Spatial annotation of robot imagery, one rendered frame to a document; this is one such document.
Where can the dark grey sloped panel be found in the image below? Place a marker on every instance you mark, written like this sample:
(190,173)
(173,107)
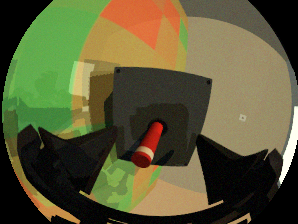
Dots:
(144,95)

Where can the dark red peg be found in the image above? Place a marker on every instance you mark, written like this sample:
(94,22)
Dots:
(145,151)

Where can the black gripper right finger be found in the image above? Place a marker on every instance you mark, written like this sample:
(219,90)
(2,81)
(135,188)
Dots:
(223,169)

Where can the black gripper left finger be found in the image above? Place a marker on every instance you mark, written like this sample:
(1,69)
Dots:
(82,156)

